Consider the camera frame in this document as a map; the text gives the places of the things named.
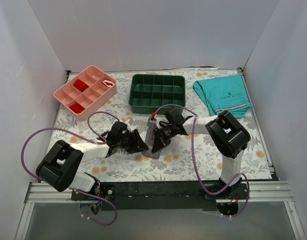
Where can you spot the pink divided storage box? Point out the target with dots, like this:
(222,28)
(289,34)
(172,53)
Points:
(86,92)

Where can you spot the green divided storage box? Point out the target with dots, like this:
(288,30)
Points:
(149,92)

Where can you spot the red rolled cloth upper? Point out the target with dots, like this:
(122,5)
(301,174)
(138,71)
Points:
(80,85)

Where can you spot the grey striped underwear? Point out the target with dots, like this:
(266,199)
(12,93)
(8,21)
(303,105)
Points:
(150,138)

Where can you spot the red white rolled cloth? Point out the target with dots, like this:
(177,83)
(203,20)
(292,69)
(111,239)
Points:
(108,83)

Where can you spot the teal shorts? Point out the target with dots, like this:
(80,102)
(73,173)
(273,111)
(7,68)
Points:
(226,93)

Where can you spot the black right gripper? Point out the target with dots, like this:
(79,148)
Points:
(162,136)

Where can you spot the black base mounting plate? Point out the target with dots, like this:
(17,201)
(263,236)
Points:
(168,195)

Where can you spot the red rolled cloth lower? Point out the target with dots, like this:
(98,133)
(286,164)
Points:
(76,108)

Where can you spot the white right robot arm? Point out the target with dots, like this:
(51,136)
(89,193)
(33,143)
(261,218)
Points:
(228,135)

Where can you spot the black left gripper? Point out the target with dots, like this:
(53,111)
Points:
(131,141)

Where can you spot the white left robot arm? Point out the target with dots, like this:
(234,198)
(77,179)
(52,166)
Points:
(60,166)

